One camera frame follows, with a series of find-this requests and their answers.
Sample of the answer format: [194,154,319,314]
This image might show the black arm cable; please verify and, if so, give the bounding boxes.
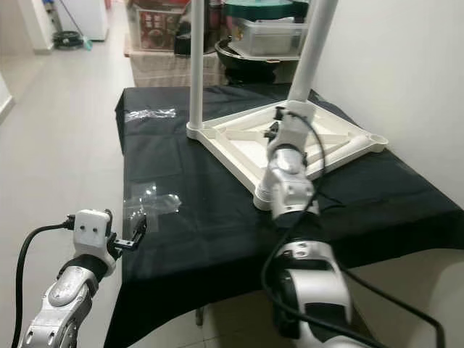
[11,215,77,348]
[261,107,447,348]

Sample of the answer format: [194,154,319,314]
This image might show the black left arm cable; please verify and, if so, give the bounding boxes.
[11,215,77,348]

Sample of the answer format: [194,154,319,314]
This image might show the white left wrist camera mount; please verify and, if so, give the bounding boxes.
[71,209,115,275]

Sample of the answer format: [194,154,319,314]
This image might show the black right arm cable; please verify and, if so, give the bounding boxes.
[261,107,447,348]

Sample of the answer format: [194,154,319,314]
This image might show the clear tape patch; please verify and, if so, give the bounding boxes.
[125,181,182,225]

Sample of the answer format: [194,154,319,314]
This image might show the black tablecloth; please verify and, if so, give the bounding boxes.
[105,83,464,348]

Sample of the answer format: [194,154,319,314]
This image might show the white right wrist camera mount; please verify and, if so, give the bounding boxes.
[275,101,316,157]

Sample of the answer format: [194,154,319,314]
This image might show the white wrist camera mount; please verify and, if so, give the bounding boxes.
[275,101,316,157]
[71,209,115,275]

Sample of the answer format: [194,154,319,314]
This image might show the teal head broom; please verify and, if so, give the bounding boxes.
[58,0,94,51]

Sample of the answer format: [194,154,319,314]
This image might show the clear plastic storage box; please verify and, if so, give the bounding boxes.
[231,18,305,57]

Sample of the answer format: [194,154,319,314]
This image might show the white refrigerator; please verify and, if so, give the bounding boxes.
[58,0,108,41]

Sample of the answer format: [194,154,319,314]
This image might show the dark green round lid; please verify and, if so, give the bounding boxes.
[223,0,307,21]

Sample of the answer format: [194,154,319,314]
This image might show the white plastic children table top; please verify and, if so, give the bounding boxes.
[186,98,390,212]

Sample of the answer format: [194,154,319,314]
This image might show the black wok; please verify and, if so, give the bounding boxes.
[214,38,302,80]

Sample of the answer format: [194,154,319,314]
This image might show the black plastic bag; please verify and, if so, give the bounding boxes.
[174,0,225,57]

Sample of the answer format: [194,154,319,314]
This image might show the black coiled cable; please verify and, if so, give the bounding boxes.
[52,30,84,50]

